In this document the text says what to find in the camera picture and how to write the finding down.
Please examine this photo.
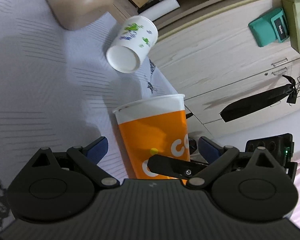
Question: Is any orange paper cup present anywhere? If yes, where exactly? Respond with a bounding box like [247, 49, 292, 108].
[113, 94, 190, 179]

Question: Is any white floral paper cup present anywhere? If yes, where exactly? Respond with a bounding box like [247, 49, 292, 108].
[106, 16, 158, 74]

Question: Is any black ribbon bow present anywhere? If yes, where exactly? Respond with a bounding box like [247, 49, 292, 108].
[220, 75, 298, 122]

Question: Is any white patterned tablecloth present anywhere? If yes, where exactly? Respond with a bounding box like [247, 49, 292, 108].
[0, 0, 191, 233]

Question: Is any light wood wardrobe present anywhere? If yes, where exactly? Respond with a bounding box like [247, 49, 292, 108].
[149, 0, 300, 138]

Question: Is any teal fabric pouch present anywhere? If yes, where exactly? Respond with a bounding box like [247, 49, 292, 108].
[248, 7, 289, 47]

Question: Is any white paper towel roll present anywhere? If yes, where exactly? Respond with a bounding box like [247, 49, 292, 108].
[140, 0, 180, 21]

